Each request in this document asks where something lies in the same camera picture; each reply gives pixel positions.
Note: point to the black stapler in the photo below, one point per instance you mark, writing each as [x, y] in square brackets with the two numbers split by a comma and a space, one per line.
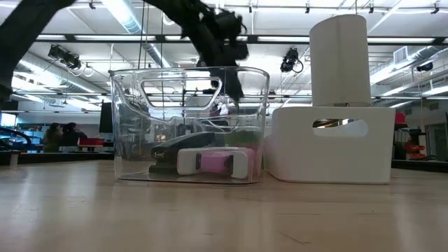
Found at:
[182, 143]

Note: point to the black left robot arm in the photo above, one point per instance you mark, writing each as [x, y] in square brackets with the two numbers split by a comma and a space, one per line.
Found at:
[21, 28]

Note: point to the white shade wooden base lamp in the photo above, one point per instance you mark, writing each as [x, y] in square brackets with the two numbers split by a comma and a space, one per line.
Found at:
[339, 59]

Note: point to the black monitor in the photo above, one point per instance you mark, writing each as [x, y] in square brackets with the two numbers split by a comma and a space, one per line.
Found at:
[105, 117]

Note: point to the clear plastic bin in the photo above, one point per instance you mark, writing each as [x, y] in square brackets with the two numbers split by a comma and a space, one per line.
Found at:
[133, 168]

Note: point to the white plastic bin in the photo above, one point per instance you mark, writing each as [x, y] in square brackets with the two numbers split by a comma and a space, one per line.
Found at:
[332, 157]

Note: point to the red box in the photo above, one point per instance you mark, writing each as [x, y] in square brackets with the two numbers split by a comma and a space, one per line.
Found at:
[91, 141]

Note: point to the person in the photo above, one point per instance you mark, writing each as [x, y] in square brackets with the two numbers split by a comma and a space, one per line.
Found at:
[52, 138]
[73, 134]

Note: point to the black hanging ceiling camera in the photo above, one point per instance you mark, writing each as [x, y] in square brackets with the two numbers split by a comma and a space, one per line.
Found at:
[66, 57]
[290, 59]

